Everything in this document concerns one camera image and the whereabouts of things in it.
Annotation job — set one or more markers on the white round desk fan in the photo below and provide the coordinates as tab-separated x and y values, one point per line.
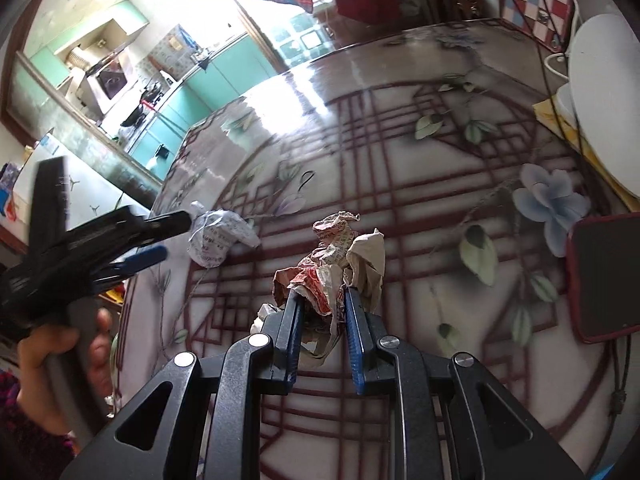
603	81

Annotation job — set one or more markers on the black wok on stove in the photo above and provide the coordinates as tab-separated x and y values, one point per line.
135	119

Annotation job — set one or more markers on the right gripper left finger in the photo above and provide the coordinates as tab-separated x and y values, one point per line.
199	417

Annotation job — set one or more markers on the brown red paper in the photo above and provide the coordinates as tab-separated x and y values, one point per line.
342	258

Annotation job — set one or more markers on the floral patterned tablecloth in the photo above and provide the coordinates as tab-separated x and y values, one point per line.
414	167

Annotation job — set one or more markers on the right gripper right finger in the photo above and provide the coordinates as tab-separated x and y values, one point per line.
448	417

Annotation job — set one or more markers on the range hood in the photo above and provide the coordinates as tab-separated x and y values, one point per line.
102	84

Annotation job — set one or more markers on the person's left hand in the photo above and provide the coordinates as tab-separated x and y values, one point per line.
43	395

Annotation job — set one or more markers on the black phone red case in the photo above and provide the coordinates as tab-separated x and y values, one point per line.
603	267

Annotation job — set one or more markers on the white printed paper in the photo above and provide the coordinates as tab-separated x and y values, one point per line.
214	232

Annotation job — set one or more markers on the teal kitchen cabinets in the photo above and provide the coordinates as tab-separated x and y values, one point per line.
229	74

